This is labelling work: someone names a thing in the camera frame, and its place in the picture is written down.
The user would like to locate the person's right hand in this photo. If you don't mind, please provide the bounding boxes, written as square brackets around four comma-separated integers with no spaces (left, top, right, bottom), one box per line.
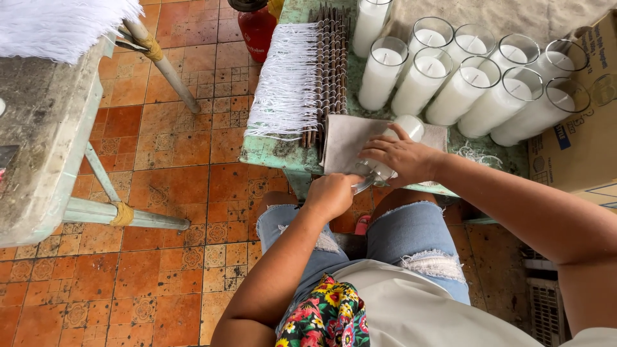
[370,123,446,190]

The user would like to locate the person's left hand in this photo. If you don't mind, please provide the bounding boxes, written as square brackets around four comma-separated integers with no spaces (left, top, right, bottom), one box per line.
[305,173,365,223]

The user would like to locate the small metal scraper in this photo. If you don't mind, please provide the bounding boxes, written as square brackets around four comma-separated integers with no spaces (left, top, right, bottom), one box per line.
[351,174,378,196]

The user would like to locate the single white glass candle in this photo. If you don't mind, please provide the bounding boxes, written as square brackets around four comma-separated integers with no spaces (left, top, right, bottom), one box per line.
[357,114,426,188]

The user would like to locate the grey cloth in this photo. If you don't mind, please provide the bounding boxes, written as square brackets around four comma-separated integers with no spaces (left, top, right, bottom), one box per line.
[320,114,449,176]

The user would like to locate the blue denim shorts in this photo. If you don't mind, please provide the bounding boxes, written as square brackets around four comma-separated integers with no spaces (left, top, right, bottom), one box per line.
[255,201,470,333]

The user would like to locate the green wooden table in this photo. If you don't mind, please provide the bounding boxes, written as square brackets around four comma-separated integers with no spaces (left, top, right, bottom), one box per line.
[239,0,531,198]

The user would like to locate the group of tall glass candles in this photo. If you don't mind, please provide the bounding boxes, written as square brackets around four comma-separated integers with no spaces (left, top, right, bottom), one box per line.
[352,0,591,147]

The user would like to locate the bundle of brown sticks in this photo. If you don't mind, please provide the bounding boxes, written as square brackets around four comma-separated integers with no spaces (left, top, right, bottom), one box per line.
[301,2,352,149]

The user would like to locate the white wick scraps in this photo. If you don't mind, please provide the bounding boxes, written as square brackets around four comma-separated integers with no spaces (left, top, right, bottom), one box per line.
[453,142,503,169]

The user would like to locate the floral cloth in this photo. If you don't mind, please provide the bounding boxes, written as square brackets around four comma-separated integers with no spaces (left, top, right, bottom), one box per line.
[275,274,371,347]

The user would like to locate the white shirt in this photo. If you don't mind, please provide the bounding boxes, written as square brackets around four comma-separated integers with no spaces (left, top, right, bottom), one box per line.
[333,259,617,347]

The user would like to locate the red gas tank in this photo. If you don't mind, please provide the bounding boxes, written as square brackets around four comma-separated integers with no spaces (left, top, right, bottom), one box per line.
[228,0,278,63]

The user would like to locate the beige sack fabric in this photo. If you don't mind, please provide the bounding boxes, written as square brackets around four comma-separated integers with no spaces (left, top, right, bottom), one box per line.
[386,0,617,49]

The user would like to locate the brown cardboard box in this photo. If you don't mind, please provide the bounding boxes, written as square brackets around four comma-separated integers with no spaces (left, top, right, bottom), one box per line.
[528,10,617,213]

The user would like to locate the white plastic crate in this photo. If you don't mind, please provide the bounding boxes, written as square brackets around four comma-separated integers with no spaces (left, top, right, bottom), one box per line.
[523,246,572,347]

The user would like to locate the empty glass jar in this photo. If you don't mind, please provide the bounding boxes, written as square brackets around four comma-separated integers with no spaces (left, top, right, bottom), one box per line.
[590,73,617,108]

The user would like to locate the grey worn table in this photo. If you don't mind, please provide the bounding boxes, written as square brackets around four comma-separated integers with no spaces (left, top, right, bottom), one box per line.
[0,19,202,249]

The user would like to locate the heap of white fluffy wicks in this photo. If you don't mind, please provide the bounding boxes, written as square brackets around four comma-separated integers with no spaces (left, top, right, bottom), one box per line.
[0,0,144,65]

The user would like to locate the bundle of white wick strings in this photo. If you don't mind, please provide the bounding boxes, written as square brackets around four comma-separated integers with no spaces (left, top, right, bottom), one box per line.
[243,22,321,141]

